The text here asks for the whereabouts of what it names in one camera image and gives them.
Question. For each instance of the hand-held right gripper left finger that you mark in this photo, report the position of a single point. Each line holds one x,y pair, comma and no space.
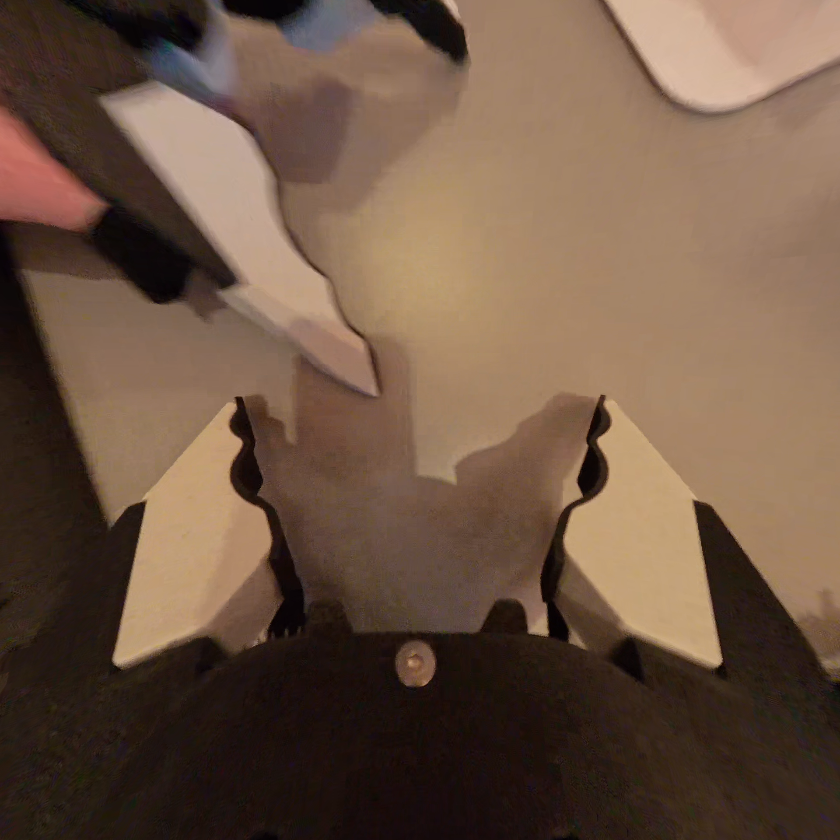
190,538

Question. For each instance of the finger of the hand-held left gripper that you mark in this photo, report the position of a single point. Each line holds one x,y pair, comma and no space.
216,197
394,59

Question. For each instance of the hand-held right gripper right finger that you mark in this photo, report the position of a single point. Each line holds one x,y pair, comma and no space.
643,538

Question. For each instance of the person's left hand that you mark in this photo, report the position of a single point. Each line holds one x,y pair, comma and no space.
33,184

